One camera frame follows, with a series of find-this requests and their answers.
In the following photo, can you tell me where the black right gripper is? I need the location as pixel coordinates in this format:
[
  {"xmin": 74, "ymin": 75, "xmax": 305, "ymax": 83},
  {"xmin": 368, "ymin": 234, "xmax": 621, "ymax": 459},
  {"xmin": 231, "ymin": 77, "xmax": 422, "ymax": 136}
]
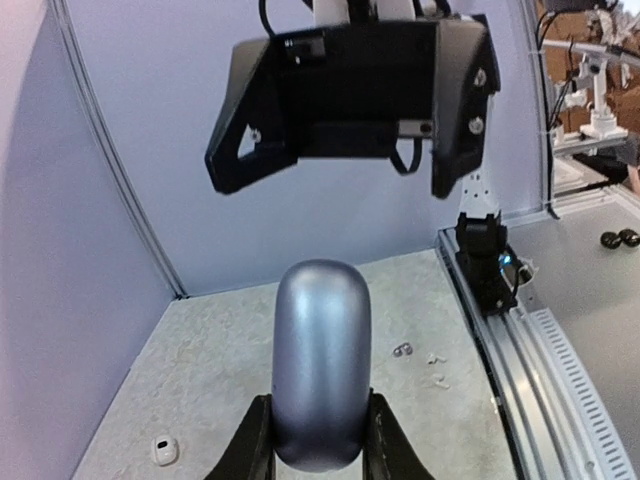
[{"xmin": 205, "ymin": 14, "xmax": 500, "ymax": 199}]

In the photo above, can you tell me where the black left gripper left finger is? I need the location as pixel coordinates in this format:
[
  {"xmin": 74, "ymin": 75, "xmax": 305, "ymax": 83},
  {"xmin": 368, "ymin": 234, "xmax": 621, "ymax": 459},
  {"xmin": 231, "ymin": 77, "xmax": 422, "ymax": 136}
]
[{"xmin": 204, "ymin": 395, "xmax": 275, "ymax": 480}]

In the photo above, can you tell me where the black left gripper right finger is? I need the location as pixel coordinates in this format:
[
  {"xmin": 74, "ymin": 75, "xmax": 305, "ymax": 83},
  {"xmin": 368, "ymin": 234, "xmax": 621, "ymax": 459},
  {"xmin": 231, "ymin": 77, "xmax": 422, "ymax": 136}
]
[{"xmin": 362, "ymin": 392, "xmax": 435, "ymax": 480}]

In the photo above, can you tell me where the blue-grey earbud charging case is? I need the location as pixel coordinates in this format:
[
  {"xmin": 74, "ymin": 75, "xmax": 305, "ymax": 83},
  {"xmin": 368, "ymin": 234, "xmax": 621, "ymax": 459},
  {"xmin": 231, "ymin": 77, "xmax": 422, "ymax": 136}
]
[{"xmin": 271, "ymin": 259, "xmax": 372, "ymax": 473}]

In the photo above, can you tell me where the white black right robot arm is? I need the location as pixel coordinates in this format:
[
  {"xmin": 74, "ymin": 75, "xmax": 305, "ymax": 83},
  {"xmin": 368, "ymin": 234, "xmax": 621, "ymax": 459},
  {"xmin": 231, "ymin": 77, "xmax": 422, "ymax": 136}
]
[{"xmin": 205, "ymin": 15, "xmax": 518, "ymax": 315}]

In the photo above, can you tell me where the white earbud charging case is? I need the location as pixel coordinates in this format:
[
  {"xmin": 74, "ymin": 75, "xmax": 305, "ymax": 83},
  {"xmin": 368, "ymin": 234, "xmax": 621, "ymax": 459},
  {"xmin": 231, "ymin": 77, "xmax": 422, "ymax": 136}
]
[{"xmin": 151, "ymin": 434, "xmax": 179, "ymax": 467}]

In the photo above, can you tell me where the black earbud case background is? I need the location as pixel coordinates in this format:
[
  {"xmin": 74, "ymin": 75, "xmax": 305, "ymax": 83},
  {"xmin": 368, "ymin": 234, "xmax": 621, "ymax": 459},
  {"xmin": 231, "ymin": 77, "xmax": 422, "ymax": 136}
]
[
  {"xmin": 600, "ymin": 231, "xmax": 622, "ymax": 250},
  {"xmin": 619, "ymin": 229, "xmax": 640, "ymax": 248}
]

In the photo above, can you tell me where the white earbud right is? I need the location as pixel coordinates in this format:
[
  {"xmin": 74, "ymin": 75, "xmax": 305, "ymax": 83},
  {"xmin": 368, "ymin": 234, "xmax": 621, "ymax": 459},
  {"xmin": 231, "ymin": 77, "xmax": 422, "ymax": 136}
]
[{"xmin": 432, "ymin": 374, "xmax": 450, "ymax": 390}]

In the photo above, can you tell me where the cardboard boxes pile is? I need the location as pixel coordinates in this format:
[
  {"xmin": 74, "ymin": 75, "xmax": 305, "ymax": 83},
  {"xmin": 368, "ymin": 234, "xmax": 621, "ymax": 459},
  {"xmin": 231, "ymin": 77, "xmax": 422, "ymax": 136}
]
[{"xmin": 537, "ymin": 1, "xmax": 639, "ymax": 143}]

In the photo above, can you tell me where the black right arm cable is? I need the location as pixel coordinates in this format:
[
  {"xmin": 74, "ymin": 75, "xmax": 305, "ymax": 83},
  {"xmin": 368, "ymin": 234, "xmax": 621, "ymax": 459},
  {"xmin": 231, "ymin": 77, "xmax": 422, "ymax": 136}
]
[{"xmin": 257, "ymin": 0, "xmax": 279, "ymax": 39}]

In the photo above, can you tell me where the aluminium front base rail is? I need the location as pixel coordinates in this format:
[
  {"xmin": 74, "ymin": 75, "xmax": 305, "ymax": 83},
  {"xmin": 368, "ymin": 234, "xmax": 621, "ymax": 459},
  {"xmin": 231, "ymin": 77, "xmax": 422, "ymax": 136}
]
[{"xmin": 437, "ymin": 230, "xmax": 638, "ymax": 479}]

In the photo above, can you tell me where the aluminium right corner post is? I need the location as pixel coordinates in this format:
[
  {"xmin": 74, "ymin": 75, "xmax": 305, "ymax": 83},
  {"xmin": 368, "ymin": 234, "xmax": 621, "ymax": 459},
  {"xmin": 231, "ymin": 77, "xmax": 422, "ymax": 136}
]
[{"xmin": 516, "ymin": 0, "xmax": 559, "ymax": 220}]

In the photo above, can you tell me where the aluminium corner post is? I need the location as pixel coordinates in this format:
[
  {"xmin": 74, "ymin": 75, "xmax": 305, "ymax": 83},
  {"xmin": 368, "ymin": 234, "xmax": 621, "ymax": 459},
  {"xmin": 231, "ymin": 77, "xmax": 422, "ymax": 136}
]
[
  {"xmin": 49, "ymin": 0, "xmax": 190, "ymax": 299},
  {"xmin": 516, "ymin": 0, "xmax": 559, "ymax": 220}
]

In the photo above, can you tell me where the aluminium left corner post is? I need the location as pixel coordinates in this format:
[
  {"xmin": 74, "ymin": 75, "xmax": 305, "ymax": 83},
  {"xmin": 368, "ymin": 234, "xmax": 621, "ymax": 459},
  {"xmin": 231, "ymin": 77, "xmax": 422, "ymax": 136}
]
[{"xmin": 49, "ymin": 0, "xmax": 190, "ymax": 299}]

